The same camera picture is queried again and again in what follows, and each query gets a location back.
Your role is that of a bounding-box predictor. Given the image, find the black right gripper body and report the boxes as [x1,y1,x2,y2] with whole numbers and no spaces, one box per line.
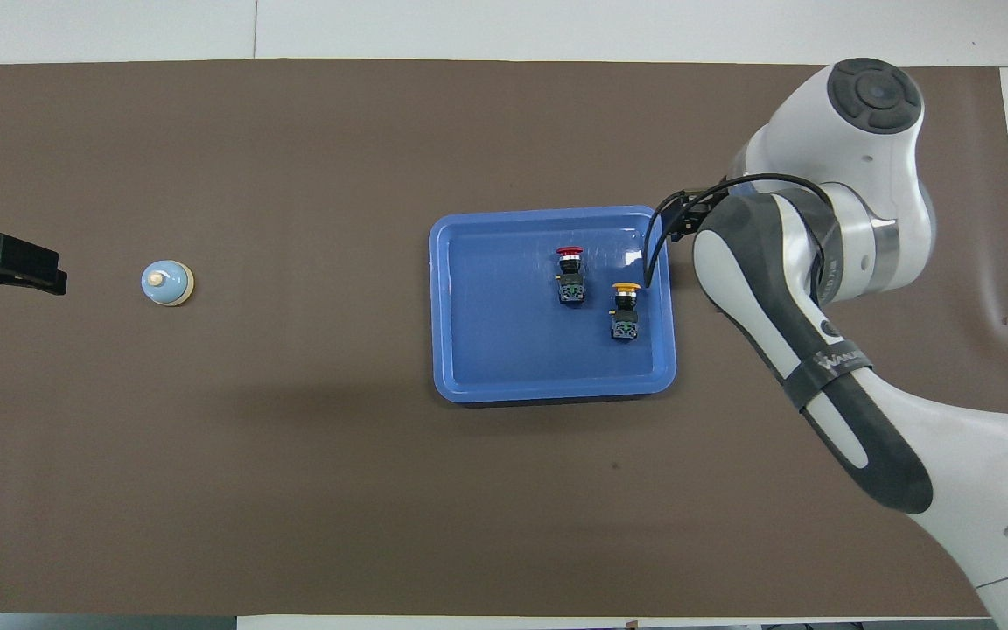
[683,187,729,221]

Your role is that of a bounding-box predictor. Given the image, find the yellow push button switch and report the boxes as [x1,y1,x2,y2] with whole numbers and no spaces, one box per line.
[611,282,642,343]

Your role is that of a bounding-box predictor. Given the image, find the red push button switch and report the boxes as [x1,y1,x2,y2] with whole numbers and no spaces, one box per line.
[555,246,588,306]

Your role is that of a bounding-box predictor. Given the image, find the light blue desk bell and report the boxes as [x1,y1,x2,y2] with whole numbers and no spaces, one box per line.
[140,260,196,309]

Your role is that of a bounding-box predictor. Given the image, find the blue plastic tray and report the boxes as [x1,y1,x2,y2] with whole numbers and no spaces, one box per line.
[428,206,678,405]

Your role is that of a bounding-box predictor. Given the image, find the brown table mat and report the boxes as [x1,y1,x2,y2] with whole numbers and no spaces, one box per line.
[0,58,1008,618]

